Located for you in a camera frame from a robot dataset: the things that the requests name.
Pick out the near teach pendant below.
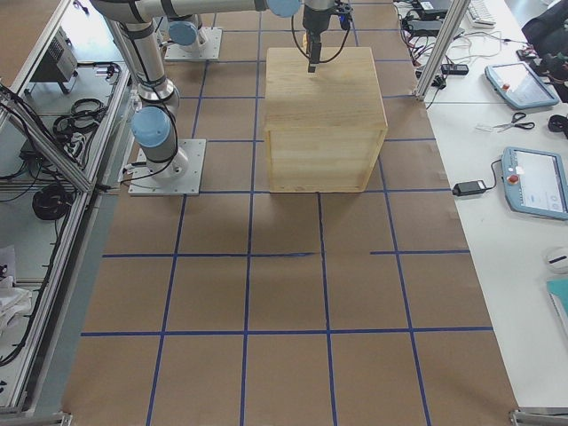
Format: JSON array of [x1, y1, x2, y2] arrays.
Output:
[[501, 146, 567, 221]]

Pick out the wooden drawer cabinet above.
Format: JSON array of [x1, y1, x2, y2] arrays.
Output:
[[264, 47, 388, 193]]

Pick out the black scissors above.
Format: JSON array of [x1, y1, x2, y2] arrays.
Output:
[[494, 112, 535, 132]]

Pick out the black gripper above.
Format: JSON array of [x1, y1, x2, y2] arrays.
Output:
[[303, 0, 352, 74]]

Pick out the aluminium frame post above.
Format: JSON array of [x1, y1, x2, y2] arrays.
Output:
[[414, 0, 469, 100]]

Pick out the teach pendant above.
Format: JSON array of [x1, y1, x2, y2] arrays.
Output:
[[485, 62, 559, 110], [501, 146, 567, 221]]

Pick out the far teach pendant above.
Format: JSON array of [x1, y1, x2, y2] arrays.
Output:
[[485, 62, 559, 110]]

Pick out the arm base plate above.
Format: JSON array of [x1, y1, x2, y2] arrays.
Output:
[[164, 26, 223, 62], [128, 138, 207, 196]]

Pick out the black power adapter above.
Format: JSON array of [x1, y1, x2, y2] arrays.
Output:
[[452, 180, 488, 197]]

